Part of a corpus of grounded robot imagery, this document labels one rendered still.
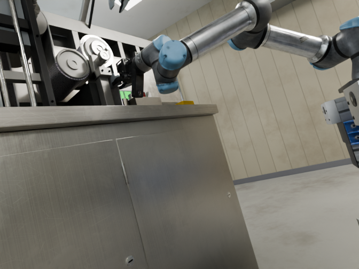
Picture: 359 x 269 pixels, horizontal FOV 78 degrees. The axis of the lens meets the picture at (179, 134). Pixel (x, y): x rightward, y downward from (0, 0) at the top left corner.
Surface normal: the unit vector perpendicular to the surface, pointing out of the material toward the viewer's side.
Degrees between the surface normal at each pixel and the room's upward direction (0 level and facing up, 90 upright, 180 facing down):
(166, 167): 90
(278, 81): 90
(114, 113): 90
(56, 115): 90
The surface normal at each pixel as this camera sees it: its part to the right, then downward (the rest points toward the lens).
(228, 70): -0.46, 0.05
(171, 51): 0.20, -0.15
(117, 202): 0.72, -0.26
